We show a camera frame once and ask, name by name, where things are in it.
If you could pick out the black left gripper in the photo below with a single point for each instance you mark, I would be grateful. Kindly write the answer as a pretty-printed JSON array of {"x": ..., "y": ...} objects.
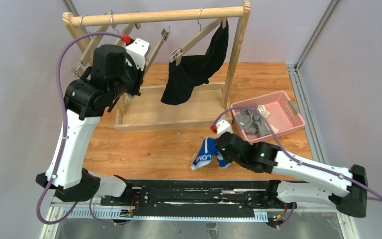
[{"x": 136, "y": 83}]

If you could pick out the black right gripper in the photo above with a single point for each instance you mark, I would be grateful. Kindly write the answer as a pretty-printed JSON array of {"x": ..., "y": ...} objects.
[{"x": 220, "y": 153}]

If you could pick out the blue white underwear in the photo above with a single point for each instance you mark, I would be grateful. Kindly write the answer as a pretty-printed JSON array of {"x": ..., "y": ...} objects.
[{"x": 207, "y": 153}]

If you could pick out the grey underwear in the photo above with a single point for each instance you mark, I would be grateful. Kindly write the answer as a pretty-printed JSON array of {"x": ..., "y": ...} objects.
[{"x": 253, "y": 124}]

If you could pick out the wooden hanger of grey underwear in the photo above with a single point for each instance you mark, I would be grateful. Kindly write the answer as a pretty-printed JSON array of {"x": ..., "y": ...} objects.
[{"x": 127, "y": 29}]

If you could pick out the wooden hanger of blue underwear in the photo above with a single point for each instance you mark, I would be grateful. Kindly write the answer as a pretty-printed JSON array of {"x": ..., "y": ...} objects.
[{"x": 165, "y": 35}]

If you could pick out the wooden hanger of black underwear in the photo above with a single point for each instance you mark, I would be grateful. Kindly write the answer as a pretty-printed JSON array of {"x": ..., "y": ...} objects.
[{"x": 177, "y": 54}]

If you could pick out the black underwear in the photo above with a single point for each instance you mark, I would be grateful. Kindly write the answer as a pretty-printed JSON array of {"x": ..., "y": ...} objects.
[{"x": 195, "y": 70}]

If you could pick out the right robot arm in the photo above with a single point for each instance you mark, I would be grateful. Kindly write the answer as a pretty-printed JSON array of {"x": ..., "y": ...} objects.
[{"x": 343, "y": 188}]

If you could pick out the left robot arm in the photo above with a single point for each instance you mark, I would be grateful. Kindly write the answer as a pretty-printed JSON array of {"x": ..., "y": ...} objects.
[{"x": 75, "y": 138}]

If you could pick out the pink plastic basket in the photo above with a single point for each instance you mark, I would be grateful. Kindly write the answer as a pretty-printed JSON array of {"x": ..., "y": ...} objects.
[{"x": 284, "y": 116}]

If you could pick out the wooden clothes rack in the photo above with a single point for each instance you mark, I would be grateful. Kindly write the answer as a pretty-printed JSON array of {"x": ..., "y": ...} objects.
[{"x": 207, "y": 103}]

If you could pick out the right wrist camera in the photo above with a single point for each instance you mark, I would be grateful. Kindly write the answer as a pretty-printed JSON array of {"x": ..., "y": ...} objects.
[{"x": 223, "y": 126}]

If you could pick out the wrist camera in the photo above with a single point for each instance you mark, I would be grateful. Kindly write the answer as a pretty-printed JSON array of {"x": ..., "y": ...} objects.
[
  {"x": 138, "y": 51},
  {"x": 223, "y": 126}
]

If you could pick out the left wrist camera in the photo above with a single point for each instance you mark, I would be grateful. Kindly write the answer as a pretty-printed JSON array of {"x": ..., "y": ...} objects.
[{"x": 138, "y": 51}]

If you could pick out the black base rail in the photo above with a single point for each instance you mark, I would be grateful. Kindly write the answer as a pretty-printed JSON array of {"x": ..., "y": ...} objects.
[{"x": 187, "y": 201}]

